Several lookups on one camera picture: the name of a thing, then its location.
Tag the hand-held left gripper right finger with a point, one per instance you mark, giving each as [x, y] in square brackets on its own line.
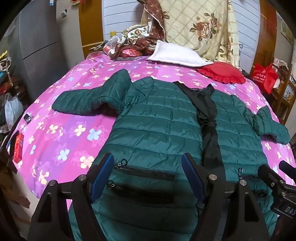
[193, 176]

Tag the brown floral blanket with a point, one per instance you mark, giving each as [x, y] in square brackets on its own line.
[141, 37]

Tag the red box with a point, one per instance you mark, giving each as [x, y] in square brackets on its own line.
[18, 148]

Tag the white plastic bag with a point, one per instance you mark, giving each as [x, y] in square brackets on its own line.
[13, 111]

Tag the wooden shelf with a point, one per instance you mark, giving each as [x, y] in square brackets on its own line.
[283, 92]

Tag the red shopping bag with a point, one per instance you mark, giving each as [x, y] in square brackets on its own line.
[263, 76]

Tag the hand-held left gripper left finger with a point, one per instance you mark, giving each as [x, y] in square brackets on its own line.
[103, 176]

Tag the beige floral quilt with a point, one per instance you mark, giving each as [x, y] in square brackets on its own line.
[198, 25]

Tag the red ruffled cushion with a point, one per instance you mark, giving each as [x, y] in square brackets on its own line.
[222, 71]

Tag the small black device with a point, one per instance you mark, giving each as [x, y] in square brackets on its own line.
[28, 118]

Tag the red shiny bag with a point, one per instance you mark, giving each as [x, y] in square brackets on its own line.
[128, 52]

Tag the grey wardrobe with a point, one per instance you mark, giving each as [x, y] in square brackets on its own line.
[39, 39]

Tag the white pillow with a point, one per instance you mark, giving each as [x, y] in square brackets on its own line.
[175, 53]

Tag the pink floral bedsheet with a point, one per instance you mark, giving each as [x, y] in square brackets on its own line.
[69, 129]

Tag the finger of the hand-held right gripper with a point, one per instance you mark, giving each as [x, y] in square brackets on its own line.
[288, 167]
[268, 172]

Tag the framed wall picture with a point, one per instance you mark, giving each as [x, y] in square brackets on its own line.
[286, 31]

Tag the green puffer jacket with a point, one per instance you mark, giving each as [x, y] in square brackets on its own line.
[157, 120]

